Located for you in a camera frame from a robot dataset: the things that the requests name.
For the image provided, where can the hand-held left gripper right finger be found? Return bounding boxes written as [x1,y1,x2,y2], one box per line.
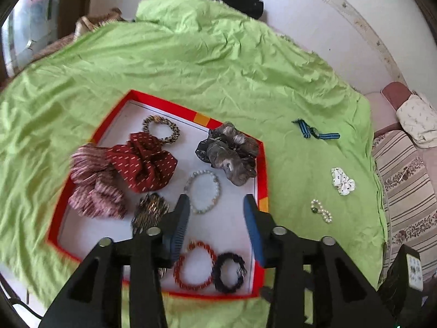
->
[243,194,395,328]

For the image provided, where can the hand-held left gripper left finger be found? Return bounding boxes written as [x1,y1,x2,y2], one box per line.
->
[37,194,191,328]

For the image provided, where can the dark beaded hair accessory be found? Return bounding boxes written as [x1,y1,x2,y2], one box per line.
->
[131,192,170,236]

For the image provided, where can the orange bead bracelet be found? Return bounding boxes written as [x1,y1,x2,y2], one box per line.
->
[172,240,217,289]

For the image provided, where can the red-rimmed white tray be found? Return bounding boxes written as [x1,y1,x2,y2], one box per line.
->
[46,89,270,302]

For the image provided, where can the black hair tie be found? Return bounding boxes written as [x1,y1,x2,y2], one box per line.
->
[211,252,247,294]

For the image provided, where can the white pearl bracelet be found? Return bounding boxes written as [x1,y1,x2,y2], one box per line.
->
[184,170,221,215]

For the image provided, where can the red dotted scrunchie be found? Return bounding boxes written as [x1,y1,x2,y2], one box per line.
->
[106,131,179,194]

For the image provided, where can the grey sheer scrunchie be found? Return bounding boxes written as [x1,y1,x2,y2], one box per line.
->
[195,122,260,187]

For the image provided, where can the leopard print hair tie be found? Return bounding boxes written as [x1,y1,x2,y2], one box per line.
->
[141,114,180,144]

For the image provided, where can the pink plaid scrunchie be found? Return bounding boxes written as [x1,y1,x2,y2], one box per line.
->
[68,143,128,220]

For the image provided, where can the striped floral sofa cover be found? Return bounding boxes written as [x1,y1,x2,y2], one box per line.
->
[370,128,437,281]

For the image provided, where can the white dotted hair bow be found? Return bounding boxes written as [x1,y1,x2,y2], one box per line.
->
[330,167,356,196]

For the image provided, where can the green bedsheet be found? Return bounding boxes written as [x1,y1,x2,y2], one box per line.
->
[0,0,388,328]

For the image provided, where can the white patterned cloth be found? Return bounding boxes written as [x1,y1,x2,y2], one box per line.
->
[396,92,437,149]

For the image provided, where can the beige knitted cloth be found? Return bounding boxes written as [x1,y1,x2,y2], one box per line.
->
[73,7,128,40]

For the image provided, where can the small pearl bracelet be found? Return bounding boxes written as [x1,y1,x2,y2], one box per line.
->
[310,199,333,224]

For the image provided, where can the blue striped ribbon strap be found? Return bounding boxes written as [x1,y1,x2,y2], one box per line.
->
[292,119,341,141]

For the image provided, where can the window with brown frame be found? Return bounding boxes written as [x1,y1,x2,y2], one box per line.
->
[0,0,96,83]

